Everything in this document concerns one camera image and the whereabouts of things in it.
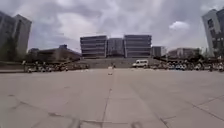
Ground row of parked vehicles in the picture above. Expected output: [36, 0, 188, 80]
[21, 60, 90, 74]
[149, 60, 224, 73]

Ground low pale building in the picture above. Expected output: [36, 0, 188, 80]
[151, 45, 202, 61]

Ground wide grey twin-block building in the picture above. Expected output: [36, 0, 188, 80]
[79, 34, 153, 60]

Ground tall grey building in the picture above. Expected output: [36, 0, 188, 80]
[0, 11, 33, 63]

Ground pale building with dark windows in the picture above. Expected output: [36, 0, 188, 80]
[201, 7, 224, 58]

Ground grey paved slab plaza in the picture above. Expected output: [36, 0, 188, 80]
[0, 67, 224, 128]

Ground low dark building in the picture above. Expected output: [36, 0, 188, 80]
[27, 44, 83, 63]

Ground grey stone steps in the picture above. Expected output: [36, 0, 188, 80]
[77, 57, 162, 70]

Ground white van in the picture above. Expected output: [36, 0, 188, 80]
[131, 59, 150, 69]

